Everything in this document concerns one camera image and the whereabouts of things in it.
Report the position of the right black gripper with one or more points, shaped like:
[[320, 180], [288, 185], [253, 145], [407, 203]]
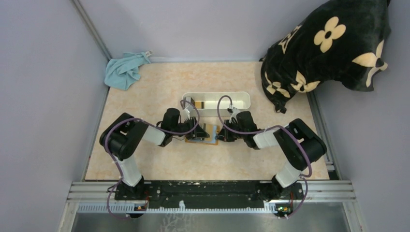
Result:
[[226, 133]]

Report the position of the black floral pillow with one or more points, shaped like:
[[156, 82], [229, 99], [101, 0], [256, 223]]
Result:
[[341, 40]]

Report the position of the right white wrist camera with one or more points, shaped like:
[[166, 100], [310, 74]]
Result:
[[233, 112]]

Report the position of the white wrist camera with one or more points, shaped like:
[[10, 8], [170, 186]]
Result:
[[233, 112], [188, 111]]

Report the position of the light blue cloth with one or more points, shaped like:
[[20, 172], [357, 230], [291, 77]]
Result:
[[123, 72]]

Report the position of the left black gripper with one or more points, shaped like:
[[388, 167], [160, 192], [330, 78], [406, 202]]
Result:
[[195, 133]]

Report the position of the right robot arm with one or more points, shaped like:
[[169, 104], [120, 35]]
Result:
[[299, 143]]

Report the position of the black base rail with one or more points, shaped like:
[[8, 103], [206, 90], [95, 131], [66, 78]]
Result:
[[239, 194]]

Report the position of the gold credit card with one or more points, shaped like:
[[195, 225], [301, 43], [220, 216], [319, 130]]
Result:
[[200, 104]]

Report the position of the orange leather card holder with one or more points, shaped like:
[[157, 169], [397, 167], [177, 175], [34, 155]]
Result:
[[206, 135]]

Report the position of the white plastic bin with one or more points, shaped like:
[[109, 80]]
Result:
[[240, 100]]

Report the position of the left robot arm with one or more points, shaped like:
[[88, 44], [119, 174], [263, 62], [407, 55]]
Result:
[[121, 139]]

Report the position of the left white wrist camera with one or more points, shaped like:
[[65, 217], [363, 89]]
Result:
[[188, 111]]

